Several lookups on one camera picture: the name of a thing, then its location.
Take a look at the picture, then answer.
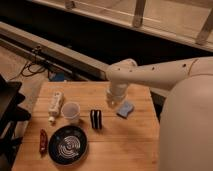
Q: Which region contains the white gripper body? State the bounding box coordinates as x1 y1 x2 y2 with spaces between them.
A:
106 82 128 104

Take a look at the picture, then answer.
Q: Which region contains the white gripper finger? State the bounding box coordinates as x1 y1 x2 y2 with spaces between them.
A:
114 101 122 106
106 100 113 108

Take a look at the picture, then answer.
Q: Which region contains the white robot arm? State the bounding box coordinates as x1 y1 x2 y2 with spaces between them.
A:
106 56 213 171

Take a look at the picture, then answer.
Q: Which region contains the blue sponge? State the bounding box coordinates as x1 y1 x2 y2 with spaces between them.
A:
116 101 134 118

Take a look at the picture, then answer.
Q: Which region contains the translucent plastic cup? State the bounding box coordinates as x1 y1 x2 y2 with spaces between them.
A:
61 102 80 124

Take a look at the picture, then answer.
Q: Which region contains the white tube bottle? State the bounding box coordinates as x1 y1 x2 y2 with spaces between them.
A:
48 92 63 124

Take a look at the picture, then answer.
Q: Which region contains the blue object on floor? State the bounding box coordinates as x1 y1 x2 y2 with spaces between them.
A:
50 73 65 82

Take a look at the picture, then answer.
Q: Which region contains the black patterned plate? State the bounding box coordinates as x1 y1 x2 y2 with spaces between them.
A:
48 125 88 165

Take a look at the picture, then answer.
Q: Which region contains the red pocket knife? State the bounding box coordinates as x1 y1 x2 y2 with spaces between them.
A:
39 129 48 155

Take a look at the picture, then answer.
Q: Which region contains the black chair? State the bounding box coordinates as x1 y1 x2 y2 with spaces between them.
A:
0 74 31 171

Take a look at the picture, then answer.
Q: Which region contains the black floor cable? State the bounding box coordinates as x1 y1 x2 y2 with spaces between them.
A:
9 59 51 82

